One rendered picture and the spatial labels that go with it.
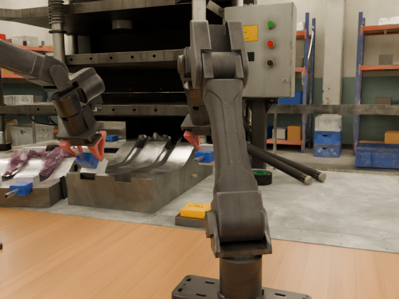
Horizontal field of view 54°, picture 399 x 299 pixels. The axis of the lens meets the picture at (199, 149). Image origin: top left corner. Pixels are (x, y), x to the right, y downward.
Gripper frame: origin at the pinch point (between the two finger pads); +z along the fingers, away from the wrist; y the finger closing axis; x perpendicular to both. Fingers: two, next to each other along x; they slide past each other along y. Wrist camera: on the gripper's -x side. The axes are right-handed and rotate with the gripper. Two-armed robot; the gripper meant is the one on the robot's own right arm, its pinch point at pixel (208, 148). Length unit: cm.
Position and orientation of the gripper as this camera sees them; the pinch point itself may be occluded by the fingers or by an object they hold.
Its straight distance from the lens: 105.7
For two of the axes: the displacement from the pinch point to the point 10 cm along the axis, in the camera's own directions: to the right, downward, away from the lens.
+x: -2.8, 5.9, -7.6
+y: -9.4, -0.3, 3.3
